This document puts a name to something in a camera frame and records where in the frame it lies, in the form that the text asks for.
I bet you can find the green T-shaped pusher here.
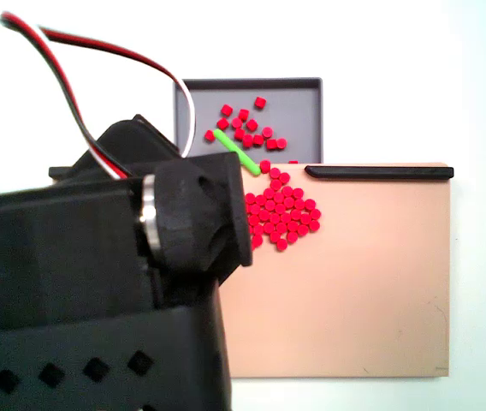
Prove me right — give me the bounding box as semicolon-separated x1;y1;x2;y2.
213;128;263;176

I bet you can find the grey container tray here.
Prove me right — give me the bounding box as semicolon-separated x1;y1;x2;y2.
173;76;324;165

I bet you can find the beige rectangular board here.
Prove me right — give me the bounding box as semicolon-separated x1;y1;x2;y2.
219;161;453;380

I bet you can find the black edge rail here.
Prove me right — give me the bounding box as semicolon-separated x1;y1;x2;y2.
48;166;76;181
304;164;455;182

